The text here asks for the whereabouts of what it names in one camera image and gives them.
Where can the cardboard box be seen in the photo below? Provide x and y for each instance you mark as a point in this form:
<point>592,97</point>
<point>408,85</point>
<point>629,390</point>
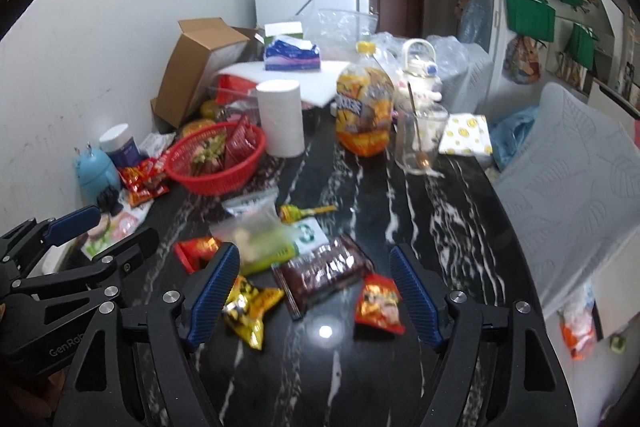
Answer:
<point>192,67</point>

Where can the clear glass cup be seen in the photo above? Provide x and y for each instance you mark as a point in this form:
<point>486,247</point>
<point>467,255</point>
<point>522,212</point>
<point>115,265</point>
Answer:
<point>420,142</point>

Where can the white foam board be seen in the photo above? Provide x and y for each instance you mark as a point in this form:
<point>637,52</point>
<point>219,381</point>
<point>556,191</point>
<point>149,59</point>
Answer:
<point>320,79</point>

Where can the blue tissue pack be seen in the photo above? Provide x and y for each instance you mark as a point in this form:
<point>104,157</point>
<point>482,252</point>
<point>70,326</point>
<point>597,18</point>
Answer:
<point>292,54</point>

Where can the blue round gadget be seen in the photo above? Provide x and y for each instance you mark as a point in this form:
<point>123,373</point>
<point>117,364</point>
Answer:
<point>95,174</point>

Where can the green and white snack packet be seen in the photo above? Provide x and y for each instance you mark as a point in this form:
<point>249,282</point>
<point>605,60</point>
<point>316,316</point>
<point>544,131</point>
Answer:
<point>307,234</point>

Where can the white toilet paper roll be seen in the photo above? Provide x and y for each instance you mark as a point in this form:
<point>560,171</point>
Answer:
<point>280,117</point>

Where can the white patterned chair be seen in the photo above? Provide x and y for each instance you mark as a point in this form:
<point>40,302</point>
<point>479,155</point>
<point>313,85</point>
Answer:
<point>565,187</point>

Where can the patterned hanging bag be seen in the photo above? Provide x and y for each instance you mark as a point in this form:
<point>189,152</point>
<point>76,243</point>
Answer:
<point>522,59</point>

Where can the small green floor object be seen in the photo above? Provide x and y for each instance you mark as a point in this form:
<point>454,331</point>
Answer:
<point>618,344</point>

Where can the orange drink bottle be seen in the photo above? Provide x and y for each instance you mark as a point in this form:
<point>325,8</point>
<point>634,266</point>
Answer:
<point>365,107</point>

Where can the dark red snack packet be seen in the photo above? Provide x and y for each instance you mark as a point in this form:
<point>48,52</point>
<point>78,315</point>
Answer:
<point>240,142</point>

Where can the hanging clear plastic cover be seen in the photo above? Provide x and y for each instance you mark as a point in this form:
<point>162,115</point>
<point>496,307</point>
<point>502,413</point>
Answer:
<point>475,4</point>

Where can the blue plastic bag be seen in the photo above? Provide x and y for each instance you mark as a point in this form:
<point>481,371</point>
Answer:
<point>510,137</point>

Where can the orange and white floor bag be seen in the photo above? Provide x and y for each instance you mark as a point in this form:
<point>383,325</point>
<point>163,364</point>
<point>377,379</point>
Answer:
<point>580,322</point>

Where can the clear plastic container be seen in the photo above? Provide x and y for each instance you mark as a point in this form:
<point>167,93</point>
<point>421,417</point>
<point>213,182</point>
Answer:
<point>345,29</point>

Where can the red plastic basket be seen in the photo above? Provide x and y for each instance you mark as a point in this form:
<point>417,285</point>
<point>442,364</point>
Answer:
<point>215,174</point>

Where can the red orange snack packet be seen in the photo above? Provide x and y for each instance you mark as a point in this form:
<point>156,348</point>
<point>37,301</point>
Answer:
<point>380,304</point>

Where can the white jar with dark label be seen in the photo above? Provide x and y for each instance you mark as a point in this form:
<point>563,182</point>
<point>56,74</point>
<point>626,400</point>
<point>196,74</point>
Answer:
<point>120,144</point>

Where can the brown snack packet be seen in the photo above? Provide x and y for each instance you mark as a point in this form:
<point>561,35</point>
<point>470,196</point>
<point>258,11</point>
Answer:
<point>325,269</point>

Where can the metal spoon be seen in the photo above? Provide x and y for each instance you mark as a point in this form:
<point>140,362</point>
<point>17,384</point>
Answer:
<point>417,127</point>

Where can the clear zip bag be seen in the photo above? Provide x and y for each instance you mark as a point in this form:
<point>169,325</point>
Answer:
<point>250,239</point>

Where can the pink and green flat packet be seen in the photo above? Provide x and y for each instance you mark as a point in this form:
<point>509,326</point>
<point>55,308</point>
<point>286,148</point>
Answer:
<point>112,229</point>

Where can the yellow smiley napkin pack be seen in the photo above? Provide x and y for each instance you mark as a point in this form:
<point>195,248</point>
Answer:
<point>467,134</point>

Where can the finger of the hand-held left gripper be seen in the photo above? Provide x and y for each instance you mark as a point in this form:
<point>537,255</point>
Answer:
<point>125,252</point>
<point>70,222</point>

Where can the clear plastic bag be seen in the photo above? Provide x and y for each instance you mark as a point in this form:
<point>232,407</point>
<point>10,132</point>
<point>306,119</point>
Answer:
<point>457,52</point>

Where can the yellow snack packet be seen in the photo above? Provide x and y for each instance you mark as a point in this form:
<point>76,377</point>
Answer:
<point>250,307</point>

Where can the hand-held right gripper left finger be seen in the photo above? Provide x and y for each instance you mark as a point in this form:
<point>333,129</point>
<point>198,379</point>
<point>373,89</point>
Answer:
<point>212,294</point>

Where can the small red snack packet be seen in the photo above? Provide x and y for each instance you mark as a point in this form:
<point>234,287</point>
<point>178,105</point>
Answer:
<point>200,249</point>

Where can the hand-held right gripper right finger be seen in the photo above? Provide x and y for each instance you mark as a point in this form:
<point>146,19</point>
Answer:
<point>415,294</point>

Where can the yellow lollipop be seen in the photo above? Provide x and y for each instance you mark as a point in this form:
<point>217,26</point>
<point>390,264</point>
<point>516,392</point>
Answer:
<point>295,213</point>

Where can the pile of red snack packets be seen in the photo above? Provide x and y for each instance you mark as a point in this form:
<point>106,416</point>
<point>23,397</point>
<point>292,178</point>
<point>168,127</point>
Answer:
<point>145,182</point>

